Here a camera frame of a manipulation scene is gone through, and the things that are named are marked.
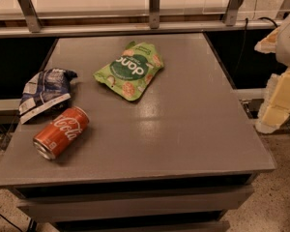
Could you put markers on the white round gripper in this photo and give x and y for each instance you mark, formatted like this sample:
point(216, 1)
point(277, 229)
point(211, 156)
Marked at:
point(289, 43)

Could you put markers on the red coca-cola can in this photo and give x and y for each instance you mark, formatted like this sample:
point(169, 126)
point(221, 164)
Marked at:
point(53, 139)

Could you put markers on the grey drawer cabinet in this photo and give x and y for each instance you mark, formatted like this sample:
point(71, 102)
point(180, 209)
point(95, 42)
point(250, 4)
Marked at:
point(173, 161)

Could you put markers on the green snack pouch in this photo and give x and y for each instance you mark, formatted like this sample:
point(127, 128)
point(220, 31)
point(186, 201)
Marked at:
point(131, 73)

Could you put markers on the blue white chip bag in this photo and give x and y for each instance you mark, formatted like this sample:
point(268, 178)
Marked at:
point(44, 90)

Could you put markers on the metal glass railing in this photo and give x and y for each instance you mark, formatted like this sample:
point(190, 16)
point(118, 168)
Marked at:
point(73, 18)

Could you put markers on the black cable floor left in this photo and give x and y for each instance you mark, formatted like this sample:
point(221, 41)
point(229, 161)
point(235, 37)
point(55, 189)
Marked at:
point(32, 225)

